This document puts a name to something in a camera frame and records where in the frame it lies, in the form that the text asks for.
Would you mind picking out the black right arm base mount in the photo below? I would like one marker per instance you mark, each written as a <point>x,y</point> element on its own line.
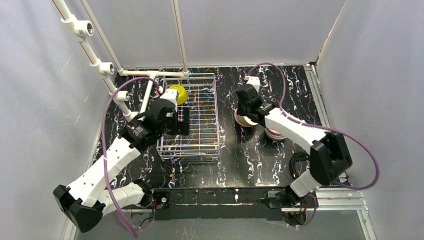
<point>285,199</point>

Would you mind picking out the white wire dish rack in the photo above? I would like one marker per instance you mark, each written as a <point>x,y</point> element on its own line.
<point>201,111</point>

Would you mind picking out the yellow-green plastic bowl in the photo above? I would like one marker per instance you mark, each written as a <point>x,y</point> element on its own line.
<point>182,93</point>

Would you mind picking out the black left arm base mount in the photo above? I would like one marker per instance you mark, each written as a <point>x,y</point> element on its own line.
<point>146,212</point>

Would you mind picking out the aluminium base frame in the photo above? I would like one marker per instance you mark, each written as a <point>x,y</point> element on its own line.
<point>250,163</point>

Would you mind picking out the white striped bottom bowl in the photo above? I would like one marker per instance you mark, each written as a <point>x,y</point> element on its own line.
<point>275,139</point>

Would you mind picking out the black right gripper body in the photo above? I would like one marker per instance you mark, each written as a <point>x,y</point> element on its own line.
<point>242,108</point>

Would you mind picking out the red patterned bowl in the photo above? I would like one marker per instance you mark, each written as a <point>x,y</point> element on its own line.
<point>274,134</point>

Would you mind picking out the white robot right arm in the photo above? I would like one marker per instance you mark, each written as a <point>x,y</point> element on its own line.
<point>328,153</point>

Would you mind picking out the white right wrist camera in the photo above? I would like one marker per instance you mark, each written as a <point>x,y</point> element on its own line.
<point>254,81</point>

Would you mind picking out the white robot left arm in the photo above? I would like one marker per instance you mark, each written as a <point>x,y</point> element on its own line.
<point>86,200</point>

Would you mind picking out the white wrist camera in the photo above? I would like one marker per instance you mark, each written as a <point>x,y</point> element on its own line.
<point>171,95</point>
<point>254,81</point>

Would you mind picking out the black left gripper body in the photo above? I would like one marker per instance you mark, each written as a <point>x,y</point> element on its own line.
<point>183,120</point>

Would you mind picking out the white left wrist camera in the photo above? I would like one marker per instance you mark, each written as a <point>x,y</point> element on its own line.
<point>171,95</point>

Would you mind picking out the beige ceramic bowl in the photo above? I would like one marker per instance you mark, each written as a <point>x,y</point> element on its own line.
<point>243,120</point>

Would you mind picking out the white pvc pipe frame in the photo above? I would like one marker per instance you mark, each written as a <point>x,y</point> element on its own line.
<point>81,30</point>

